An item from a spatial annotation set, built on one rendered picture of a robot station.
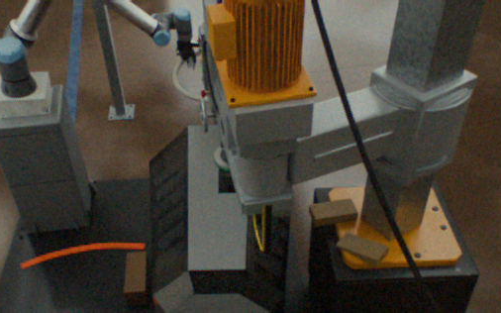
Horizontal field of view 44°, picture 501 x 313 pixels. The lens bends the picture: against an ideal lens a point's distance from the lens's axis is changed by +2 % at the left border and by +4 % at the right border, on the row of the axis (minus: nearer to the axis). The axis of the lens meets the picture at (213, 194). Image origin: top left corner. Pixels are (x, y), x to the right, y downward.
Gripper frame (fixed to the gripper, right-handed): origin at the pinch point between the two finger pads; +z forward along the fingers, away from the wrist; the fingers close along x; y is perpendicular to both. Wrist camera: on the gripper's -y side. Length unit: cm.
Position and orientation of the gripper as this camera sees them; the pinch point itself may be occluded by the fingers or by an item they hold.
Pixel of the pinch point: (191, 65)
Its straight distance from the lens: 370.6
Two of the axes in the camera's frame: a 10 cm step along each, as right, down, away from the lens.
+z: 0.6, 6.6, 7.5
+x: 6.4, 5.5, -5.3
